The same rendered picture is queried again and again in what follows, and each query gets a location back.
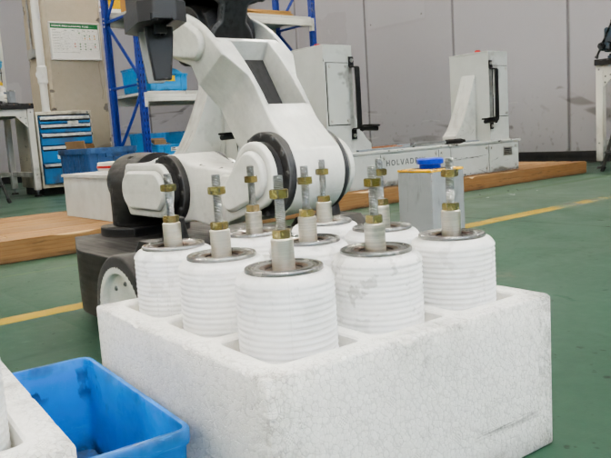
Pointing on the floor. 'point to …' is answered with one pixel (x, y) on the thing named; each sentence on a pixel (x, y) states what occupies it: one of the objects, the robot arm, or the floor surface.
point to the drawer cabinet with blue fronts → (49, 151)
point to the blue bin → (105, 412)
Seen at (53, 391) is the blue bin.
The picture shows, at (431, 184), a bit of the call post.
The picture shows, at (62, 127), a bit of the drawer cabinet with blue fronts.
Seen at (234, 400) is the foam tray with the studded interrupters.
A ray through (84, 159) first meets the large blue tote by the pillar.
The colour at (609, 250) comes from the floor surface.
